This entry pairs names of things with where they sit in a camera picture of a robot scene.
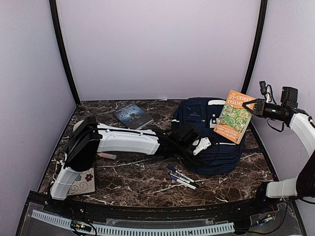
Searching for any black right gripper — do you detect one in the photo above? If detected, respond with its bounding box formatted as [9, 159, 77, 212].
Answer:
[243, 98, 285, 121]

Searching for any navy blue backpack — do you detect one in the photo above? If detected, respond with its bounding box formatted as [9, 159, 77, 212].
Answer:
[171, 97, 246, 175]

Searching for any orange treehouse paperback book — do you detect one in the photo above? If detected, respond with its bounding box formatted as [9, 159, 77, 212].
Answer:
[214, 90, 255, 145]

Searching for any dark blue hardcover book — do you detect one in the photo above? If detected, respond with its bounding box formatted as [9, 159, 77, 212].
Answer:
[114, 104, 154, 130]

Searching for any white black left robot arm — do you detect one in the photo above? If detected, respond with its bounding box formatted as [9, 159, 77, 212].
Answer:
[49, 117, 216, 214]

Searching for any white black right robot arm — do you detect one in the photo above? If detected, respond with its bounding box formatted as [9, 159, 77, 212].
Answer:
[251, 99, 315, 213]

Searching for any blue capped white marker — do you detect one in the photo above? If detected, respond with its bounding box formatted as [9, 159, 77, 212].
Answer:
[168, 166, 183, 175]

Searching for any black capped white marker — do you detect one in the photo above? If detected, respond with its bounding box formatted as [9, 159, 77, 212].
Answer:
[171, 176, 197, 190]

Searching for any purple capped white marker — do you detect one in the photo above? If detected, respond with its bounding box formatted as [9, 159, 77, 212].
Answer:
[170, 173, 193, 183]

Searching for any cream floral mug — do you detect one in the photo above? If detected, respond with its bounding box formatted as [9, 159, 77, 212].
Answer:
[73, 122, 81, 131]

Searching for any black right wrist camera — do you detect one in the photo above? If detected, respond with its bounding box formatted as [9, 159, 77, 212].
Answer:
[281, 87, 298, 103]

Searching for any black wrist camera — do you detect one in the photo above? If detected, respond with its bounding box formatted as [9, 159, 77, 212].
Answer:
[176, 123, 200, 145]
[281, 87, 298, 103]

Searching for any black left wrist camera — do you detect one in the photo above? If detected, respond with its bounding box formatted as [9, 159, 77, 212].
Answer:
[176, 123, 200, 145]

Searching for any black front rail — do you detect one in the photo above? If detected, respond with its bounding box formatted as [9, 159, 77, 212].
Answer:
[27, 191, 286, 221]

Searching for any white slotted cable duct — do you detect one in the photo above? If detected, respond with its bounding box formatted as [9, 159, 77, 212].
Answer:
[31, 210, 235, 236]

